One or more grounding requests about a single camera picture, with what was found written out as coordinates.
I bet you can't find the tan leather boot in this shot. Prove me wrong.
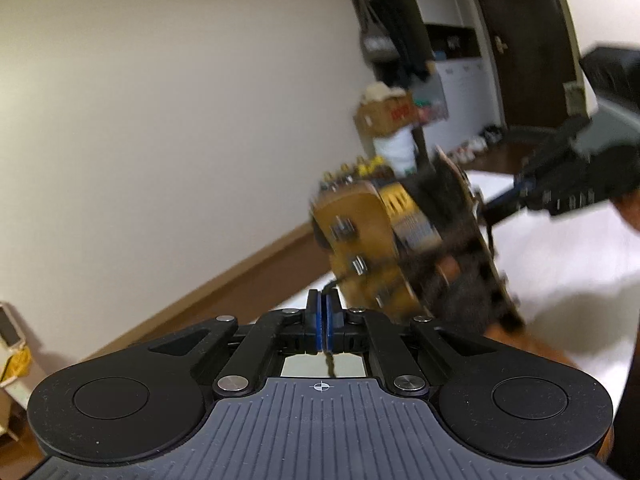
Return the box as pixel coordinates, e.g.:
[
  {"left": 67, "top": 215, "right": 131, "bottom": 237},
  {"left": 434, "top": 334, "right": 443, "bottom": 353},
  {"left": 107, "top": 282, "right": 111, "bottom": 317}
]
[{"left": 308, "top": 145, "right": 576, "bottom": 366}]

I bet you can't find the dark brown shoelace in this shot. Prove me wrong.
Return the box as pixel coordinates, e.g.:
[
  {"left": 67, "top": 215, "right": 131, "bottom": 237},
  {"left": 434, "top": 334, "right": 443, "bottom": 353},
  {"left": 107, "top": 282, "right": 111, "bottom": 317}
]
[{"left": 320, "top": 281, "right": 342, "bottom": 378}]

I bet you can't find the person's right hand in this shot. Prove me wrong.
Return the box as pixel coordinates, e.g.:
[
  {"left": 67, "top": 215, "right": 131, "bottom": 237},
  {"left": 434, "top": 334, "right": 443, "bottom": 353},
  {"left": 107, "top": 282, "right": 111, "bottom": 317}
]
[{"left": 612, "top": 190, "right": 640, "bottom": 232}]

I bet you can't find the white shoe cabinet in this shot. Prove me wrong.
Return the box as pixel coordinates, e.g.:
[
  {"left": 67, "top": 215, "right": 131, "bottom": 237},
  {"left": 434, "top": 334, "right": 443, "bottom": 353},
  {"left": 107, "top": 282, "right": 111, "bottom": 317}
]
[{"left": 424, "top": 24, "right": 499, "bottom": 152}]

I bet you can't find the white plastic bucket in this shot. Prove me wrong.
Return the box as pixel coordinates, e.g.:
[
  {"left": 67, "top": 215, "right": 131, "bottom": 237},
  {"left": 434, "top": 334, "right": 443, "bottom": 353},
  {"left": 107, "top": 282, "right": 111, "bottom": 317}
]
[{"left": 373, "top": 126, "right": 418, "bottom": 178}]

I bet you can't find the dark entrance door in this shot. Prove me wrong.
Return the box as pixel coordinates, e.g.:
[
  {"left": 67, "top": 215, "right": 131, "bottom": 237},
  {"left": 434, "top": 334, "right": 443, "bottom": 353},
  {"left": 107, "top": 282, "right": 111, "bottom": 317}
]
[{"left": 477, "top": 0, "right": 577, "bottom": 129}]

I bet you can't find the cooking oil bottles cluster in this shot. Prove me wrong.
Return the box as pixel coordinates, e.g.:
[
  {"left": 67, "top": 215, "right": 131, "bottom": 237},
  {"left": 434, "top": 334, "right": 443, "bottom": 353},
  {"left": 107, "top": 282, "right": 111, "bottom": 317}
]
[{"left": 319, "top": 155, "right": 396, "bottom": 192}]

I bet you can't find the brown cardboard box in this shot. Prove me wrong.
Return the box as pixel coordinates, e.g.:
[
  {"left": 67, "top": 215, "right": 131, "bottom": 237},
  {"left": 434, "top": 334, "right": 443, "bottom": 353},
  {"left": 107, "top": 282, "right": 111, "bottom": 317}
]
[{"left": 354, "top": 81, "right": 418, "bottom": 138}]

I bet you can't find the hanging grey bag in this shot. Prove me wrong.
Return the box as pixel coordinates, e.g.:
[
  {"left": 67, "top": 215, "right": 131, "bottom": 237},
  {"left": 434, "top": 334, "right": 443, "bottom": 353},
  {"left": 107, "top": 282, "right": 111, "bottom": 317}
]
[{"left": 358, "top": 0, "right": 399, "bottom": 65}]

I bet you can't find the white pedal trash bin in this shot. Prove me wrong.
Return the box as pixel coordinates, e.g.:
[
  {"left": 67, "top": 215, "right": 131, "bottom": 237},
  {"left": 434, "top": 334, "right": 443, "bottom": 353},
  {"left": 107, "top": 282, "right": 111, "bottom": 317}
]
[{"left": 0, "top": 302, "right": 47, "bottom": 410}]

